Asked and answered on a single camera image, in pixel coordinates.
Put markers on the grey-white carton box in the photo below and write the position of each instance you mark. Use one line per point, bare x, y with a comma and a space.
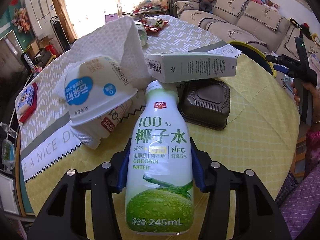
179, 67

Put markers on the white air conditioner cabinet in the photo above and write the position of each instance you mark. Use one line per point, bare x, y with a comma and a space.
40, 13

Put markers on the yellow-rimmed trash bin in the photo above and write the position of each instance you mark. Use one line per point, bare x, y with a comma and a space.
254, 54

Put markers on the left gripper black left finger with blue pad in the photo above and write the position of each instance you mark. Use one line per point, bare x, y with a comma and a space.
63, 214

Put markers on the blue tissue pack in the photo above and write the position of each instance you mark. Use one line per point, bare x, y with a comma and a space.
26, 100

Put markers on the coconut water bottle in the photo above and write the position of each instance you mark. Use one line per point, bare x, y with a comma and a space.
159, 189

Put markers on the chevron patterned table runner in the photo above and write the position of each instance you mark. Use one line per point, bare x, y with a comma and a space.
46, 136

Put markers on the black plastic food tray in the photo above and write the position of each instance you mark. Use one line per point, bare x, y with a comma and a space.
206, 103

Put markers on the white paper towel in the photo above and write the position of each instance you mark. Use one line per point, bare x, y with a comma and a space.
118, 40

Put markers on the small clear jar green label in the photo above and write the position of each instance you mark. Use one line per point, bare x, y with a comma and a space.
142, 33

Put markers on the white yogurt cup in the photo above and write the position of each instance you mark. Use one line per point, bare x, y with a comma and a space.
94, 88
93, 131

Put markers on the white tower fan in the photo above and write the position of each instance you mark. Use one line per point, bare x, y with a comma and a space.
60, 34

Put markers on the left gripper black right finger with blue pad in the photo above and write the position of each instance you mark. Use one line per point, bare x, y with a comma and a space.
257, 216

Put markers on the red flat box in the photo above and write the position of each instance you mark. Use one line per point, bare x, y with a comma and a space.
24, 117

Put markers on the person's right hand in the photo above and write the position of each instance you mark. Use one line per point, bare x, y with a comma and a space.
306, 102

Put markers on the red snack wrapper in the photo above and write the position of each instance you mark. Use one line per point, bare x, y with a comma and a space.
153, 25

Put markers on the beige sofa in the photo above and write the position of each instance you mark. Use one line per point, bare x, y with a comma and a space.
244, 21

